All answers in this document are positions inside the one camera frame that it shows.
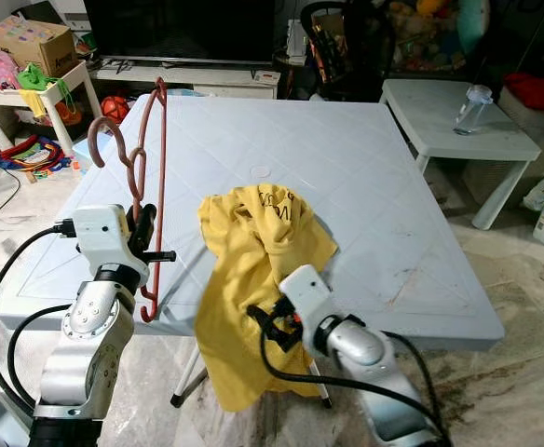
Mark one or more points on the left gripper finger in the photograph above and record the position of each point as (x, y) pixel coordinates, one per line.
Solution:
(163, 257)
(143, 215)

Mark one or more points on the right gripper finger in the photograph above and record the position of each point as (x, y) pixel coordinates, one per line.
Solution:
(262, 316)

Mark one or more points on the yellow shirt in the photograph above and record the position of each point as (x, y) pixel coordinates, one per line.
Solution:
(249, 307)

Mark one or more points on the reddish clothes hanger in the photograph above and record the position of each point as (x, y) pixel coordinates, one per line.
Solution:
(93, 140)

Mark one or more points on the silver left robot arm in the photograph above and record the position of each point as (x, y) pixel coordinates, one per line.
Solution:
(90, 363)

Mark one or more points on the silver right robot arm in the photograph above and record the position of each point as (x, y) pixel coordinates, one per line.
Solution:
(360, 346)

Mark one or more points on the light blue plastic box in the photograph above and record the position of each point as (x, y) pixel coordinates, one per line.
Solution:
(83, 154)

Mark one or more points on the orange basketball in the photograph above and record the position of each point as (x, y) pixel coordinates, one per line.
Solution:
(114, 110)

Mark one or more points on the pale grey folding table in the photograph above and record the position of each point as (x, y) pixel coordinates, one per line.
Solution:
(402, 233)

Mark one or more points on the white television stand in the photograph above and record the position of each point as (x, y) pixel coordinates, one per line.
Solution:
(225, 82)

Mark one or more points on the small yellow cloth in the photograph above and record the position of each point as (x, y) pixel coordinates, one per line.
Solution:
(34, 102)

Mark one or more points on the black television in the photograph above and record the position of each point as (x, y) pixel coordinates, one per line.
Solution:
(179, 28)

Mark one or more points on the cardboard box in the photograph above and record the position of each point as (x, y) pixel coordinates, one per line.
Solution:
(30, 47)

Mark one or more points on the small white side table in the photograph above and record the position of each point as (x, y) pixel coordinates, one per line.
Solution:
(426, 121)

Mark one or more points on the black mesh chair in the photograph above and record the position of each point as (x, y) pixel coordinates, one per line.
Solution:
(365, 47)

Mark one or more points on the clear water bottle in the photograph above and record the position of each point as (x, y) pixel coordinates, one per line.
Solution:
(472, 112)

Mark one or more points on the plush toy pile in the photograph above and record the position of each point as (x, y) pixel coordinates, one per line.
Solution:
(430, 42)

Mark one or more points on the red cloth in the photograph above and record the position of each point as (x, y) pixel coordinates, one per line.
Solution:
(537, 91)

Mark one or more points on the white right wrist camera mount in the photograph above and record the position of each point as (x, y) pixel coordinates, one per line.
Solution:
(307, 296)

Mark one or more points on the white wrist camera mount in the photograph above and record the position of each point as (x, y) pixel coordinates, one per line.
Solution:
(104, 240)
(307, 296)

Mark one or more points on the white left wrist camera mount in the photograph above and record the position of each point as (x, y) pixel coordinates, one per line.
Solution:
(104, 240)

